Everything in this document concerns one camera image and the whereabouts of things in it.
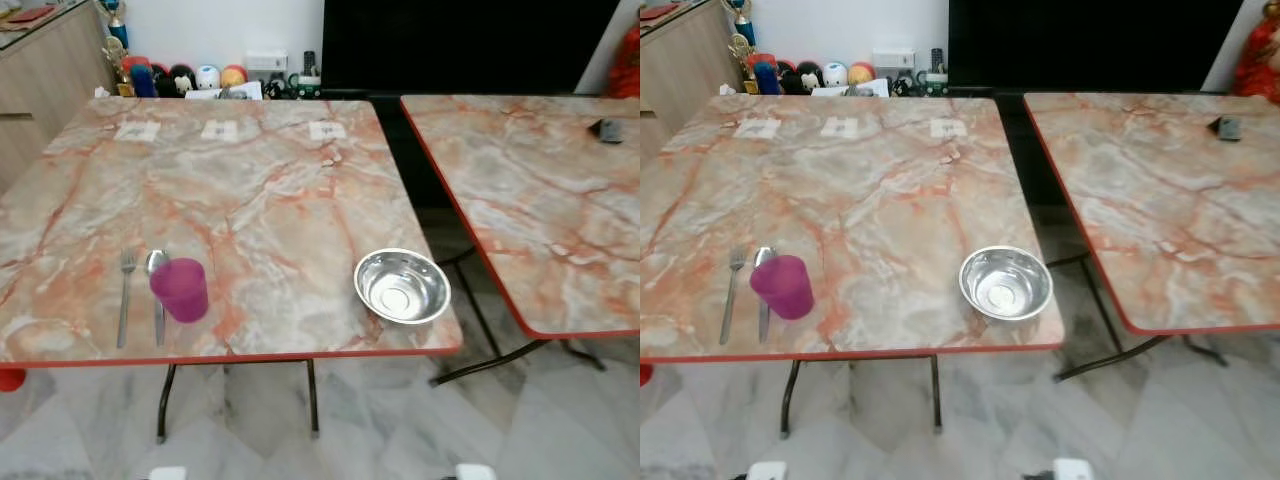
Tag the silver metal fork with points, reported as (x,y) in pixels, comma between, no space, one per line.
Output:
(733,295)
(125,297)

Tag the white paper sheet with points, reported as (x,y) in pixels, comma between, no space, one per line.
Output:
(868,89)
(240,92)

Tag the gold trophy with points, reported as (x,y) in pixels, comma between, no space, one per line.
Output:
(742,58)
(116,62)

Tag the silver metal spoon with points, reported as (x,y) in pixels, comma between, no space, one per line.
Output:
(157,262)
(764,259)

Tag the stainless steel bowl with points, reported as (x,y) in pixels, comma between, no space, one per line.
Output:
(1005,285)
(402,288)

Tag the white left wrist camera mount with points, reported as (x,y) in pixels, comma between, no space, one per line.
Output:
(767,471)

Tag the black remote control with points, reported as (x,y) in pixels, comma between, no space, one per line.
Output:
(937,60)
(309,63)

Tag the purple plastic cup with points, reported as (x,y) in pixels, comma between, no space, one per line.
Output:
(785,289)
(181,292)

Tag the white round toy figure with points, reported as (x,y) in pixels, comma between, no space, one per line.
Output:
(835,74)
(207,77)

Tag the marble top folding table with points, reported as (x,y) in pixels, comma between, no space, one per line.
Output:
(1170,210)
(540,210)
(260,210)
(880,205)

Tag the white paper label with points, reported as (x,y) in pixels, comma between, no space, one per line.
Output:
(840,127)
(757,128)
(326,130)
(219,130)
(948,128)
(137,130)

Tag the orange round toy figure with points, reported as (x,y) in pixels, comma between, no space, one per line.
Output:
(233,76)
(861,74)

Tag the small dark grey box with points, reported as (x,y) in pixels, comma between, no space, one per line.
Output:
(1228,128)
(608,131)

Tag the red round object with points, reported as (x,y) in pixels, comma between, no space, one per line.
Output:
(9,379)
(644,374)

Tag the red flat item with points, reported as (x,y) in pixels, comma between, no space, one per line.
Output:
(30,14)
(660,11)

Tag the red statue figure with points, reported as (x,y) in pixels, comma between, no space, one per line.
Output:
(627,65)
(1260,55)

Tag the light wooden cabinet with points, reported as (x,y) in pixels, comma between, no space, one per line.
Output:
(50,80)
(685,65)

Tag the white wall socket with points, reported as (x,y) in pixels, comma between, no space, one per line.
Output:
(893,58)
(266,63)

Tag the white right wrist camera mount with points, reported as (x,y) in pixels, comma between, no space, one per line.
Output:
(1072,470)
(475,472)

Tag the green mug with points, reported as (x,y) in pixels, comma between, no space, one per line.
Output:
(934,84)
(306,86)

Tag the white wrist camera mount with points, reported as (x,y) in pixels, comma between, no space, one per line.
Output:
(1072,470)
(475,472)
(767,471)

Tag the blue trophy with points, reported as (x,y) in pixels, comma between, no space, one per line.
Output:
(742,14)
(118,30)

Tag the blue and red toy figure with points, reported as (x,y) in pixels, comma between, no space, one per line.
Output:
(766,78)
(142,80)

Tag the black mouse toy figure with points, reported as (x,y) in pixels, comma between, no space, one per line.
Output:
(181,82)
(806,79)

